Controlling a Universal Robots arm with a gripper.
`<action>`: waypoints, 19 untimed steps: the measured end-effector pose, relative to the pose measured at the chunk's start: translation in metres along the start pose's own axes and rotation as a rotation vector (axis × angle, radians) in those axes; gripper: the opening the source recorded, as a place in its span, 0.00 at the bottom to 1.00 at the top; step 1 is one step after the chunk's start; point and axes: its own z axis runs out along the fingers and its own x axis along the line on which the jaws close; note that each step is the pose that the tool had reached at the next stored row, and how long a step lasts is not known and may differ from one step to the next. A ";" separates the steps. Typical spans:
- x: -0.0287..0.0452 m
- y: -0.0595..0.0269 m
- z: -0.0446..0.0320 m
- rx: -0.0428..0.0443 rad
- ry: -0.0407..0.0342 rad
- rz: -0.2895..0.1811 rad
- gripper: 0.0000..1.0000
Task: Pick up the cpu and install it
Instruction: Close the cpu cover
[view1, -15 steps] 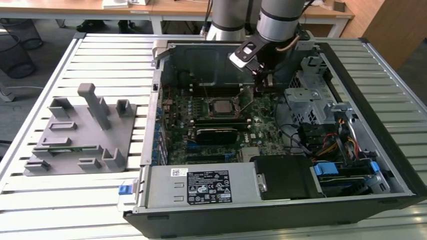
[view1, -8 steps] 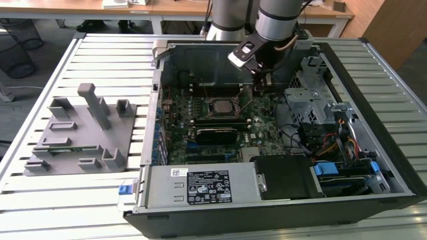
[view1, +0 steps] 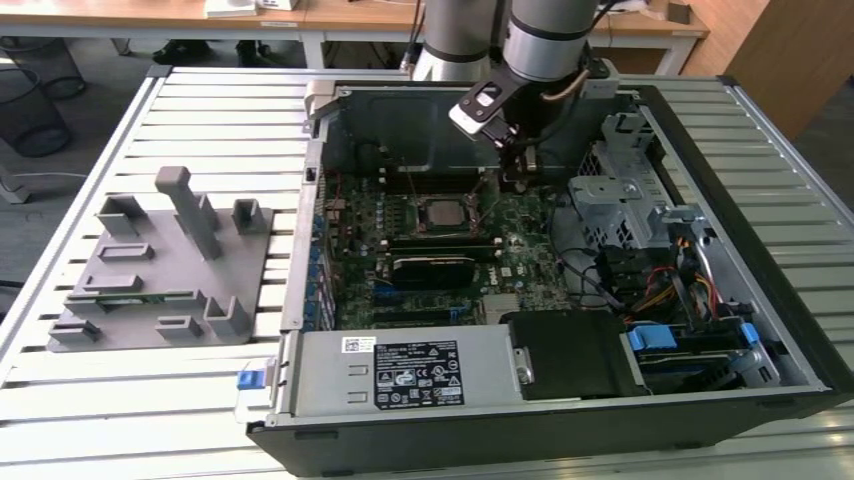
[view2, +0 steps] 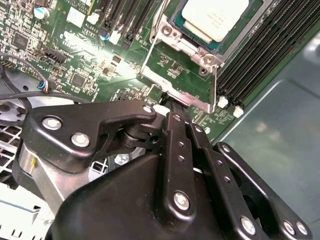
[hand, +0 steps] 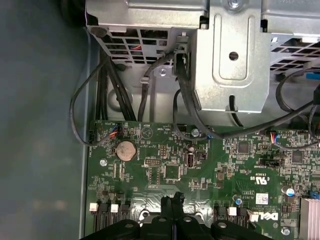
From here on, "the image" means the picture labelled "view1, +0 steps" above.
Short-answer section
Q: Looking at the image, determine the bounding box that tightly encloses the black office chair base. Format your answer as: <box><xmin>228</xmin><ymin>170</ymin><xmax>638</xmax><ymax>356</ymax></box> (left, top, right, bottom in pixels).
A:
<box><xmin>151</xmin><ymin>38</ymin><xmax>272</xmax><ymax>66</ymax></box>

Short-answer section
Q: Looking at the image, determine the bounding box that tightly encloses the silver power supply unit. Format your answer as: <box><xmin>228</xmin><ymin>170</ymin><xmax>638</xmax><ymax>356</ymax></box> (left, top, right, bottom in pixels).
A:
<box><xmin>264</xmin><ymin>322</ymin><xmax>533</xmax><ymax>429</ymax></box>

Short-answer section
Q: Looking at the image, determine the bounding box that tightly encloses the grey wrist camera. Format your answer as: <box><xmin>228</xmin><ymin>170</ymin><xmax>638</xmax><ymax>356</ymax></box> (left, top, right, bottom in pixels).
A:
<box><xmin>579</xmin><ymin>59</ymin><xmax>621</xmax><ymax>99</ymax></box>

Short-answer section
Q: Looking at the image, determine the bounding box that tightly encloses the wooden cabinet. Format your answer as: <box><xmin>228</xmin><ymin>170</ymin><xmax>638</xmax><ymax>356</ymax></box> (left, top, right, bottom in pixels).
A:
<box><xmin>683</xmin><ymin>0</ymin><xmax>854</xmax><ymax>144</ymax></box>

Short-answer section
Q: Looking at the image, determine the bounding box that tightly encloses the black graphics card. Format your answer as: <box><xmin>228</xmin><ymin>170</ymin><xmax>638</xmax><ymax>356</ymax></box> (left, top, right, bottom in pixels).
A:
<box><xmin>390</xmin><ymin>255</ymin><xmax>477</xmax><ymax>292</ymax></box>

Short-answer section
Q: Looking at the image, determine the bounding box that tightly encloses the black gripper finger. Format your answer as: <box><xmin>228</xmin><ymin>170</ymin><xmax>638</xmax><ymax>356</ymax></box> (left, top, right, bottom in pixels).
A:
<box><xmin>499</xmin><ymin>144</ymin><xmax>542</xmax><ymax>194</ymax></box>

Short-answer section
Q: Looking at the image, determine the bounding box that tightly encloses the white box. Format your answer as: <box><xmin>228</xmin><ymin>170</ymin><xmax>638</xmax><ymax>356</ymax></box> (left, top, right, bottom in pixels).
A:
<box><xmin>204</xmin><ymin>0</ymin><xmax>259</xmax><ymax>19</ymax></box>

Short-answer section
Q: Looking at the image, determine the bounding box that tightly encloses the black plastic shroud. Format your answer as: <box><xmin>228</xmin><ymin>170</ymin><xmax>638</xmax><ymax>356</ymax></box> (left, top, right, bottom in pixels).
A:
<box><xmin>498</xmin><ymin>308</ymin><xmax>650</xmax><ymax>402</ymax></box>

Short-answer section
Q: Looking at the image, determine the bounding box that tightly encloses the grey parts rack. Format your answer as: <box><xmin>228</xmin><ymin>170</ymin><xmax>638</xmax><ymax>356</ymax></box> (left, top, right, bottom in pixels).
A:
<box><xmin>44</xmin><ymin>164</ymin><xmax>276</xmax><ymax>355</ymax></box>

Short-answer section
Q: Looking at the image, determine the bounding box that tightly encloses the black expansion slot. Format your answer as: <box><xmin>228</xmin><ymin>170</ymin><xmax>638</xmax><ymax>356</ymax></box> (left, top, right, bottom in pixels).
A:
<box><xmin>370</xmin><ymin>308</ymin><xmax>466</xmax><ymax>324</ymax></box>

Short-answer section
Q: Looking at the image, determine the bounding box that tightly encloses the CPU socket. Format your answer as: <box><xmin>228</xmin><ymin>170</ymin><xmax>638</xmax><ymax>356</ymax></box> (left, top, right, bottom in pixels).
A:
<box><xmin>411</xmin><ymin>193</ymin><xmax>486</xmax><ymax>239</ymax></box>

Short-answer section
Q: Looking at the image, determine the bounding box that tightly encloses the silver CPU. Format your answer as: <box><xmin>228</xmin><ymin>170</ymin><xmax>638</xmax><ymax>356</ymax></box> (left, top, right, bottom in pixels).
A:
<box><xmin>425</xmin><ymin>198</ymin><xmax>470</xmax><ymax>227</ymax></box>

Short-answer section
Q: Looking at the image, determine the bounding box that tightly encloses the silver chipset heatsink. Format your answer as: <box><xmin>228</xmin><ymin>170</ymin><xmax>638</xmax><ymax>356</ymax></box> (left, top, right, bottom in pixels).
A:
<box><xmin>481</xmin><ymin>293</ymin><xmax>523</xmax><ymax>324</ymax></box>

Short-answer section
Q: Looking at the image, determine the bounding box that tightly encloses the blue disk carrier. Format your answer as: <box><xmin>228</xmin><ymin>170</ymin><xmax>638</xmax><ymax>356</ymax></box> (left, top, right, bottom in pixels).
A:
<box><xmin>625</xmin><ymin>323</ymin><xmax>762</xmax><ymax>364</ymax></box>

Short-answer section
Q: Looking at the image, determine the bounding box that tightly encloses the green RAM stick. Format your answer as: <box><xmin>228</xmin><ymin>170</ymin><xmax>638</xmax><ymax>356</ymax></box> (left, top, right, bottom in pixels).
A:
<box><xmin>92</xmin><ymin>293</ymin><xmax>176</xmax><ymax>306</ymax></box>

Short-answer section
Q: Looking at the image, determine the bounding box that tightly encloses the black mesh waste bin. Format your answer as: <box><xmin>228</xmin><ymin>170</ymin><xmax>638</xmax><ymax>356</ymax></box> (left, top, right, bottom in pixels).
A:
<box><xmin>0</xmin><ymin>37</ymin><xmax>88</xmax><ymax>100</ymax></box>
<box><xmin>0</xmin><ymin>67</ymin><xmax>74</xmax><ymax>159</ymax></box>

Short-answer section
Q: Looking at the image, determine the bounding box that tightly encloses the grey stand foot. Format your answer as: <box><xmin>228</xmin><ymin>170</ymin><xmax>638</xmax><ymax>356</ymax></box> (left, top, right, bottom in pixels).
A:
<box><xmin>0</xmin><ymin>164</ymin><xmax>30</xmax><ymax>205</ymax></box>

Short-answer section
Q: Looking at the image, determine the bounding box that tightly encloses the red wire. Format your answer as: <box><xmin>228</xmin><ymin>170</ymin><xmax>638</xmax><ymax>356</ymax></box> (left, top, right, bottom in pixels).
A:
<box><xmin>706</xmin><ymin>277</ymin><xmax>726</xmax><ymax>324</ymax></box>

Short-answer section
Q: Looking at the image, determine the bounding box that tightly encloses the yellow wire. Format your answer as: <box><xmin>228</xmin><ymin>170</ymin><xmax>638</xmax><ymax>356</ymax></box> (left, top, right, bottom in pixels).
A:
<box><xmin>690</xmin><ymin>272</ymin><xmax>716</xmax><ymax>319</ymax></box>

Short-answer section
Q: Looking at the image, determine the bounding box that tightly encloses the black open PC case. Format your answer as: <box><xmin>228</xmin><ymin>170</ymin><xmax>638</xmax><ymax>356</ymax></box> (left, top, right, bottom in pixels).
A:
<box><xmin>244</xmin><ymin>77</ymin><xmax>854</xmax><ymax>479</ymax></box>

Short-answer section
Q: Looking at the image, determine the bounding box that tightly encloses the silver drive cage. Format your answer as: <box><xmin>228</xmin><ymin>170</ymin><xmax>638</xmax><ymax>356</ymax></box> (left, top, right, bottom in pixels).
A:
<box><xmin>565</xmin><ymin>112</ymin><xmax>709</xmax><ymax>254</ymax></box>

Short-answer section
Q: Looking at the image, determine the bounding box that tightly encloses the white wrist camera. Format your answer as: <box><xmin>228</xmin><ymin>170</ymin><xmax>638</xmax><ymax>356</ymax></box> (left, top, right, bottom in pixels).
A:
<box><xmin>446</xmin><ymin>81</ymin><xmax>521</xmax><ymax>150</ymax></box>

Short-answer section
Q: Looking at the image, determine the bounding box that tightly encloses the grey case handle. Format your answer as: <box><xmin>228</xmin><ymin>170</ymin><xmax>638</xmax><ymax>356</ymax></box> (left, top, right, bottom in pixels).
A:
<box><xmin>303</xmin><ymin>79</ymin><xmax>343</xmax><ymax>137</ymax></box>

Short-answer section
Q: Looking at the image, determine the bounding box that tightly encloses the blue case latch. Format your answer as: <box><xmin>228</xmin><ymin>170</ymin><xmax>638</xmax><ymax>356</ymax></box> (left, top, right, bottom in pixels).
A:
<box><xmin>236</xmin><ymin>366</ymin><xmax>270</xmax><ymax>392</ymax></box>

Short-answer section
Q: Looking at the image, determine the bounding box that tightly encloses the green motherboard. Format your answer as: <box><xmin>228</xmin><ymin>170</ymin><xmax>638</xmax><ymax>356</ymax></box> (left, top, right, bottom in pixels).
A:
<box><xmin>313</xmin><ymin>167</ymin><xmax>606</xmax><ymax>332</ymax></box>

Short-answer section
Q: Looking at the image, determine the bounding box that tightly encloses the metal socket cover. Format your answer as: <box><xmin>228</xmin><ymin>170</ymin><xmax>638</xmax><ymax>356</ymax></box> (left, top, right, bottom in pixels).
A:
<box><xmin>466</xmin><ymin>172</ymin><xmax>509</xmax><ymax>236</ymax></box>

